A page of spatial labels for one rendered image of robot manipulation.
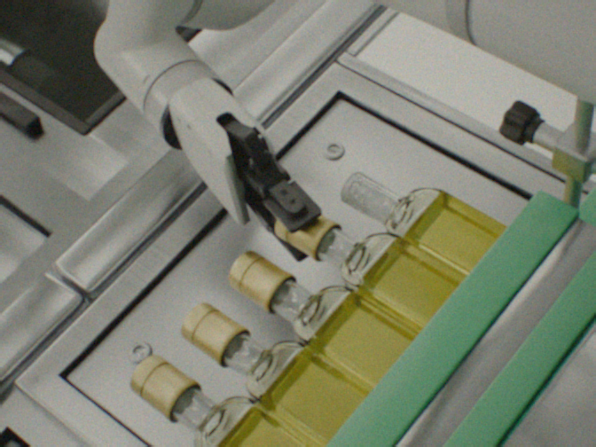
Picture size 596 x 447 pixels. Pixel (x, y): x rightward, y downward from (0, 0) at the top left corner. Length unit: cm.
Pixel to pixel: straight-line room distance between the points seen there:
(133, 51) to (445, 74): 34
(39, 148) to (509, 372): 71
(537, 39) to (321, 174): 69
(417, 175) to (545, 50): 67
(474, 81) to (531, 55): 73
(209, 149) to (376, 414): 32
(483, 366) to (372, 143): 47
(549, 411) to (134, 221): 57
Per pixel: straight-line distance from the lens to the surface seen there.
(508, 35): 44
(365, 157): 111
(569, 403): 66
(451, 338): 70
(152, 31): 101
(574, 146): 75
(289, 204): 89
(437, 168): 110
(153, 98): 99
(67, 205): 117
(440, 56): 119
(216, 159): 91
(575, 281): 72
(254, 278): 87
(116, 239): 110
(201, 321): 86
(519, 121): 76
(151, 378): 85
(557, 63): 43
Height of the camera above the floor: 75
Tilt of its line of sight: 26 degrees up
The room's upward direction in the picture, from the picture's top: 58 degrees counter-clockwise
